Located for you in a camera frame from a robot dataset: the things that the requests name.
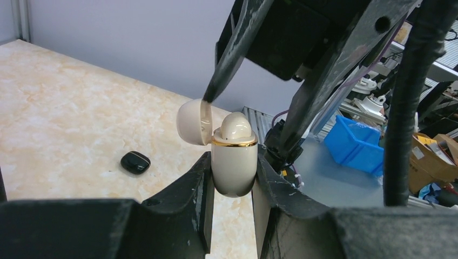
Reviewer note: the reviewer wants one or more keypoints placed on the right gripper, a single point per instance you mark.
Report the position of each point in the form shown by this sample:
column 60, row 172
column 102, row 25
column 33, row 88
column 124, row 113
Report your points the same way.
column 289, row 39

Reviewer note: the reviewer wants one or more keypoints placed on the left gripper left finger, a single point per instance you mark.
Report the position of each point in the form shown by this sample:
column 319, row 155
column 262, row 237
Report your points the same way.
column 174, row 223

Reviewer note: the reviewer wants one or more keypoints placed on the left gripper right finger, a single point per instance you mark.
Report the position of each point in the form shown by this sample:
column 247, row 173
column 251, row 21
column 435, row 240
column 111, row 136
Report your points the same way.
column 289, row 224

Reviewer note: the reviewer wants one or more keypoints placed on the black earbud case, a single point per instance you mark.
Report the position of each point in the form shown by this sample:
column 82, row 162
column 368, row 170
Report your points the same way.
column 135, row 163

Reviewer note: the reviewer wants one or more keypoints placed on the white earbud case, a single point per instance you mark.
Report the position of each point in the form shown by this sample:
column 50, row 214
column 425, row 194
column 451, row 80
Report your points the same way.
column 233, row 162

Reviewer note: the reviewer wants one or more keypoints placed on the white earbud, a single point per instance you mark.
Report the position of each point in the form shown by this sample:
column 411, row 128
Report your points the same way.
column 235, row 126

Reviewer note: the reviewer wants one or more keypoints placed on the blue bin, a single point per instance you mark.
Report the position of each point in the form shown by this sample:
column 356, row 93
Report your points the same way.
column 355, row 145

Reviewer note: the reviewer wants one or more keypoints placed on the cardboard box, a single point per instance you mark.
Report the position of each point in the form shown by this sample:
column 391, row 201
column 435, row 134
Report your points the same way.
column 426, row 167

